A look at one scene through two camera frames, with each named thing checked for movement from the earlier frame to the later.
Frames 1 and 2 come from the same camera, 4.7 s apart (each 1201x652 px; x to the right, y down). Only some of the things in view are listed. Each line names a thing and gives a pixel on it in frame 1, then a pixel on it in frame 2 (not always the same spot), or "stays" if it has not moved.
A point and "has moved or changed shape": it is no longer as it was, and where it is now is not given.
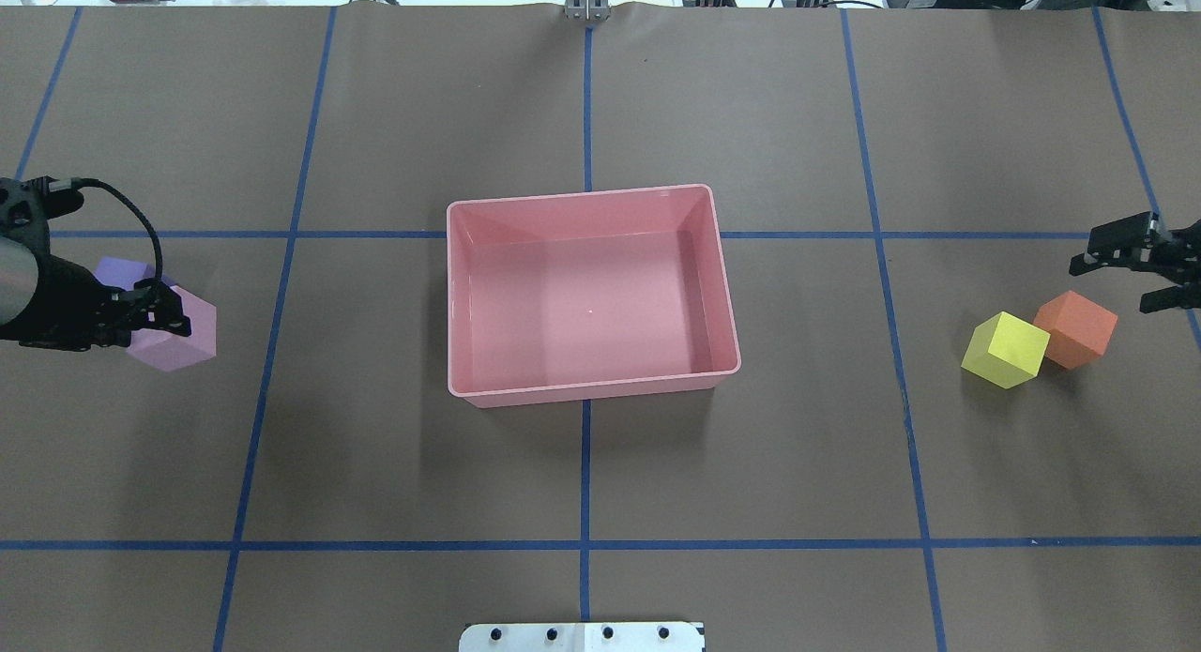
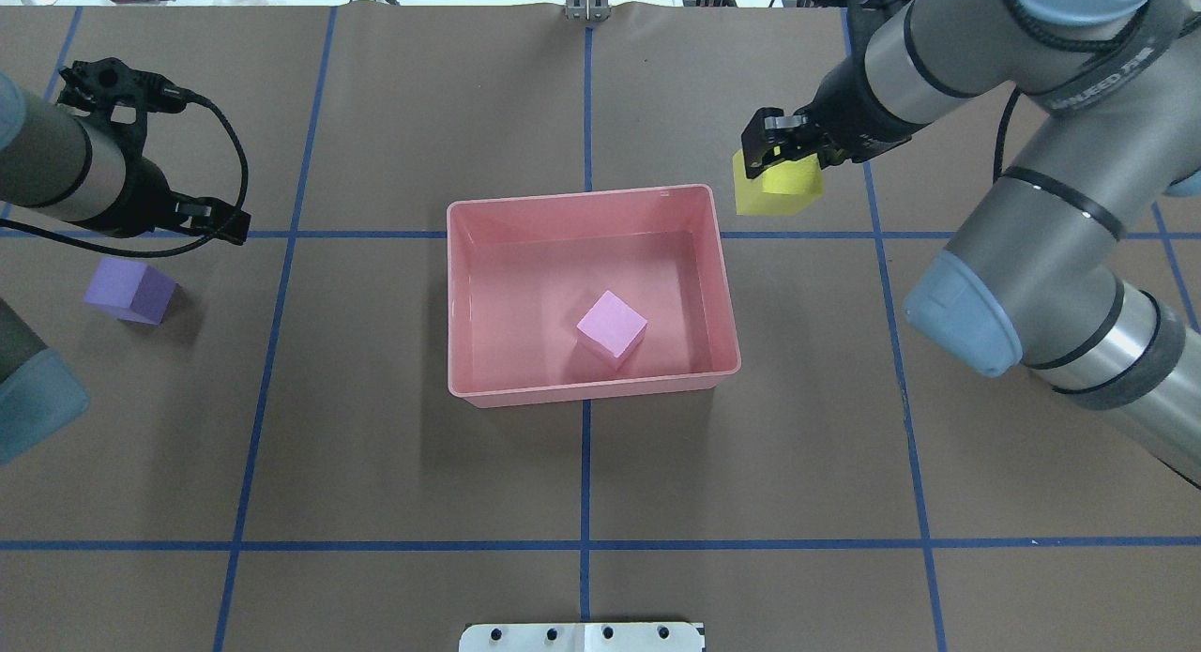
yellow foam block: x=1005 y=351 has moved or changed shape
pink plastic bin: x=586 y=295 stays
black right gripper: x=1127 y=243 → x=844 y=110
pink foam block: x=172 y=350 → x=611 y=329
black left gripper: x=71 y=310 → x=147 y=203
